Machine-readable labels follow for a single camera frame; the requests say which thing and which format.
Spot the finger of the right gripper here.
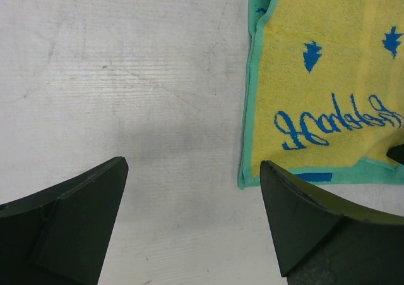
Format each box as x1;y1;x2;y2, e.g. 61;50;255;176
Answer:
386;144;404;164

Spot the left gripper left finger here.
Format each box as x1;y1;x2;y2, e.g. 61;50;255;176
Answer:
1;157;128;284

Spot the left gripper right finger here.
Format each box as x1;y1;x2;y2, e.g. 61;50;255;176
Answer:
260;161;403;284

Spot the green teal towel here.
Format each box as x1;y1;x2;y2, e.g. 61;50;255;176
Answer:
238;0;403;189

